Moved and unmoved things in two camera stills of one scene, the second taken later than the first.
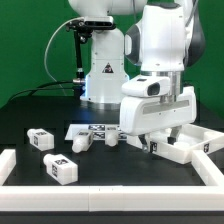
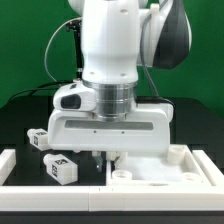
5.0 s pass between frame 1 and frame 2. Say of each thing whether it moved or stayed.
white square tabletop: moved
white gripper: moved
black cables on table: stayed
